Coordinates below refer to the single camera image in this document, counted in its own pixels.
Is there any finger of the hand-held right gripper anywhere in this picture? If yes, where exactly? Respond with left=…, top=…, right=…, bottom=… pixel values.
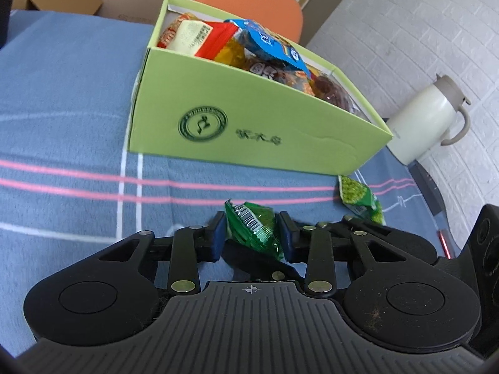
left=317, top=214, right=439, bottom=265

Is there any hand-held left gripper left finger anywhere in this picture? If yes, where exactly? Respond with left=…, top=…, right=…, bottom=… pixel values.
left=90, top=216, right=229, bottom=295

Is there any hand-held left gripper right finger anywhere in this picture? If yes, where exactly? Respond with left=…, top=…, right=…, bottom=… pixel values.
left=276, top=211, right=412, bottom=297

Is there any green pea snack packet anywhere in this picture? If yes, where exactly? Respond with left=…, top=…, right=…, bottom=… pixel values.
left=337, top=175, right=386, bottom=226

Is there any light green cardboard box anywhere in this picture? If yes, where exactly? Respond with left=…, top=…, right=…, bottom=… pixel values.
left=128, top=0, right=394, bottom=176

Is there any white thermos jug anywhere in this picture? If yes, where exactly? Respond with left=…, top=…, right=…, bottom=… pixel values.
left=385, top=74, right=472, bottom=166

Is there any clear dark red snack packet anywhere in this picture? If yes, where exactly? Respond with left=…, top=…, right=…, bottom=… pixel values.
left=308, top=66, right=371, bottom=120

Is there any brown snack packet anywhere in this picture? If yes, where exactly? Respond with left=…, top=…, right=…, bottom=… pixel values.
left=247, top=56, right=309, bottom=91

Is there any yellow snack packet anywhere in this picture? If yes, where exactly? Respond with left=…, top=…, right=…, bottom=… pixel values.
left=214, top=39, right=249, bottom=67

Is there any blue striped tablecloth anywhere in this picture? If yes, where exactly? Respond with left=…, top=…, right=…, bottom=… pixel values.
left=0, top=8, right=442, bottom=359

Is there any blue snack packet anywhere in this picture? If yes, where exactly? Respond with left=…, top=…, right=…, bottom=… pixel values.
left=224, top=17, right=312, bottom=81

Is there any red white snack packet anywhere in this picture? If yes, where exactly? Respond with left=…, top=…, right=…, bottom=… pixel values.
left=156, top=13, right=244, bottom=59

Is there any orange chair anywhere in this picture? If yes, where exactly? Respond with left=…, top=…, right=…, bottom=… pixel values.
left=194, top=0, right=304, bottom=43

